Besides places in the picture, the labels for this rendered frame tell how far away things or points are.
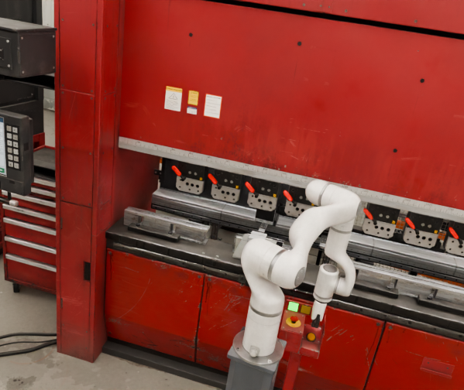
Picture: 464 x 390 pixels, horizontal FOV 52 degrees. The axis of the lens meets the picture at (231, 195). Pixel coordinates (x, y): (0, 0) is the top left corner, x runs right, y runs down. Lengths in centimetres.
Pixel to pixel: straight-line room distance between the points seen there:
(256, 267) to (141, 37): 137
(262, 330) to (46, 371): 176
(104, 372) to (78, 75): 175
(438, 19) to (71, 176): 187
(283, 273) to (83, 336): 179
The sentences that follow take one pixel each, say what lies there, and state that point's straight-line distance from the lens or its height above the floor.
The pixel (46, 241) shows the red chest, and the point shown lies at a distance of 339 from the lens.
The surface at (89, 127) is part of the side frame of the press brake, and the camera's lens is 248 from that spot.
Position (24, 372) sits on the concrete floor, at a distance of 321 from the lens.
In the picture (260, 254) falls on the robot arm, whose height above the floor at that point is 140.
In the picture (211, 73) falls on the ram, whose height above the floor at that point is 182.
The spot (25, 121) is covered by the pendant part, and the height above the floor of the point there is 158.
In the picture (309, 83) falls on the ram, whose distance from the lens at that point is 230.
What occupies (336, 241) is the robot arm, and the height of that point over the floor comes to 130.
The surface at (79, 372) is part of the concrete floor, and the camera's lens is 316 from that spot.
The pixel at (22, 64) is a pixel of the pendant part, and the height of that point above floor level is 181.
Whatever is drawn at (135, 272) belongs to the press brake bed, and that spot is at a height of 66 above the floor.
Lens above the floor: 219
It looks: 23 degrees down
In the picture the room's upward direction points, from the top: 8 degrees clockwise
